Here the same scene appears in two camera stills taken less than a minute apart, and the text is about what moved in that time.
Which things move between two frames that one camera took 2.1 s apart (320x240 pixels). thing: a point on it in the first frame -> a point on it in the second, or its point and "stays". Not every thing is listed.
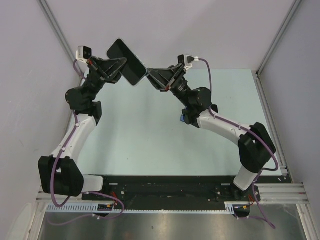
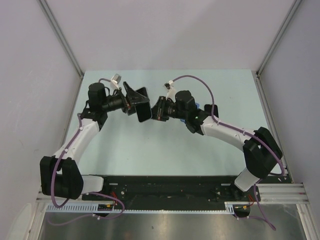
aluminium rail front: [282, 193] stays
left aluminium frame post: [57, 31] stays
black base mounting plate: [171, 192] stays
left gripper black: [108, 71] -> [131, 98]
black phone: [133, 70] -> [143, 111]
